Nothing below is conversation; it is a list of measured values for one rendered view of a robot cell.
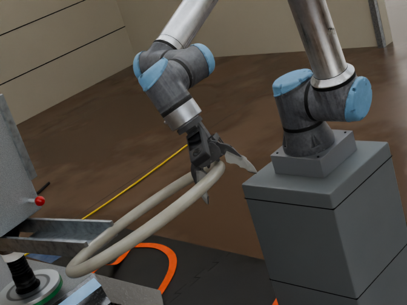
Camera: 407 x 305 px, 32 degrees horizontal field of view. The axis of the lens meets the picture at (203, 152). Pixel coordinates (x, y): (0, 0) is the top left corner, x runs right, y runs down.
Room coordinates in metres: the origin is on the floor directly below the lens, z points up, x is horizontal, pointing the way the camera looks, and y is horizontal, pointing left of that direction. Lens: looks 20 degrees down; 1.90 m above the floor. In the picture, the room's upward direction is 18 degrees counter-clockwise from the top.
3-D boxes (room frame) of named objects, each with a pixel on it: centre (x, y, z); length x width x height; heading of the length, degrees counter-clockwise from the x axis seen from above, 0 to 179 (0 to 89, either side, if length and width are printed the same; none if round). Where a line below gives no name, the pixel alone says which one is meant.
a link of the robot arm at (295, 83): (2.35, -0.38, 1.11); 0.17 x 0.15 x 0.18; 44
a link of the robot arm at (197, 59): (1.80, -0.03, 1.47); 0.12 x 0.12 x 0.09; 44
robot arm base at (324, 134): (2.37, -0.37, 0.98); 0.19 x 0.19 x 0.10
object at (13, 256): (2.09, 0.69, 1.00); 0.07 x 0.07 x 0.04
